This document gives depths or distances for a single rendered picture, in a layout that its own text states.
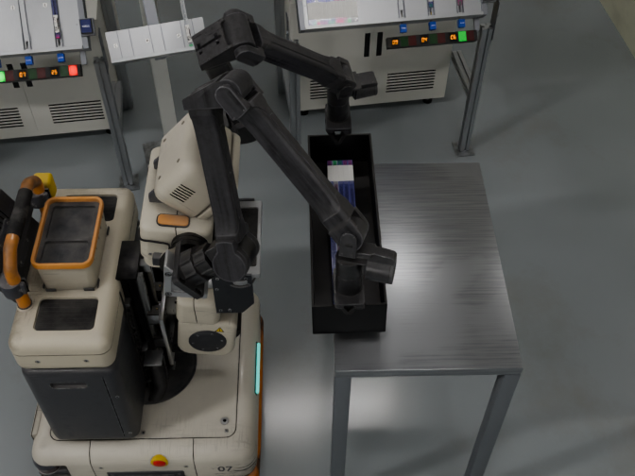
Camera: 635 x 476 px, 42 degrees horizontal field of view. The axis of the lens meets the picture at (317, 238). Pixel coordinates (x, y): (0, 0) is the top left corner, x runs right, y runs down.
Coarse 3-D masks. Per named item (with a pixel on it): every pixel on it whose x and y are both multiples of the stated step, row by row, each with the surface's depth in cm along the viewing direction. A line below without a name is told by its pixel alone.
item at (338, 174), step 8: (344, 160) 226; (328, 168) 224; (336, 168) 224; (344, 168) 223; (352, 168) 223; (328, 176) 222; (336, 176) 222; (344, 176) 222; (352, 176) 222; (336, 184) 220; (344, 184) 220; (352, 184) 219; (344, 192) 218; (352, 192) 218; (352, 200) 216; (336, 248) 205
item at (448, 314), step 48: (384, 192) 233; (432, 192) 233; (480, 192) 233; (384, 240) 222; (432, 240) 222; (480, 240) 222; (432, 288) 211; (480, 288) 211; (336, 336) 201; (384, 336) 201; (432, 336) 202; (480, 336) 202; (336, 384) 200; (336, 432) 219; (480, 432) 226
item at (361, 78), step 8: (352, 72) 208; (368, 72) 209; (360, 80) 208; (368, 80) 208; (376, 80) 209; (344, 88) 202; (352, 88) 203; (360, 88) 207; (368, 88) 210; (376, 88) 210; (344, 96) 206; (352, 96) 214; (360, 96) 211; (368, 96) 212
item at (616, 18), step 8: (600, 0) 434; (608, 0) 425; (616, 0) 416; (624, 0) 408; (632, 0) 400; (608, 8) 426; (616, 8) 417; (624, 8) 409; (632, 8) 400; (616, 16) 418; (624, 16) 410; (632, 16) 401; (616, 24) 418; (624, 24) 410; (632, 24) 402; (624, 32) 411; (632, 32) 403; (624, 40) 412; (632, 40) 403; (632, 48) 404
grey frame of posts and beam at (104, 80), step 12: (108, 0) 333; (108, 12) 338; (108, 24) 341; (96, 60) 297; (96, 72) 299; (120, 72) 362; (108, 84) 304; (108, 96) 309; (108, 108) 312; (132, 108) 377; (108, 120) 316; (120, 132) 322; (120, 144) 327; (120, 156) 331; (120, 168) 336; (132, 180) 343
